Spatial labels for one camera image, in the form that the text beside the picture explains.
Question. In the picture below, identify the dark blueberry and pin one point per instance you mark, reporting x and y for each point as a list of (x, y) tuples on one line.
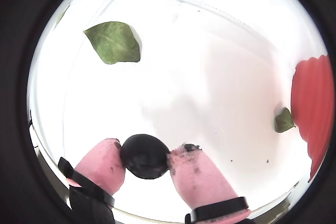
[(144, 155)]

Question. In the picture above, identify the narrow green leaf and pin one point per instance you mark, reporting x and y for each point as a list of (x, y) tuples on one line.
[(61, 16)]

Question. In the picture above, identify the thin wooden strip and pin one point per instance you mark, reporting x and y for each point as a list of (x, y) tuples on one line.
[(284, 197)]

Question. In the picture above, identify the small green leaf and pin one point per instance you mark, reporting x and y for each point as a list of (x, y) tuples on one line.
[(284, 121)]

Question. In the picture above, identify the pink covered gripper finger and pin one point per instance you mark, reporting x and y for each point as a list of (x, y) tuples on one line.
[(102, 166)]

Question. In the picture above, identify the pink stained gripper finger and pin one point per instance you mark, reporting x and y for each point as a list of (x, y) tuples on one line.
[(199, 179)]

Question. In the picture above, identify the large green leaf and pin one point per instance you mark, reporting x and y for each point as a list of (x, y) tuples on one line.
[(113, 43)]

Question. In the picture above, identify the white paper sheet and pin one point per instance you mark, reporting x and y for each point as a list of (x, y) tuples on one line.
[(197, 90)]

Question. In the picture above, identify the red collapsible silicone cup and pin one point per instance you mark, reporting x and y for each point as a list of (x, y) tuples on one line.
[(315, 103)]

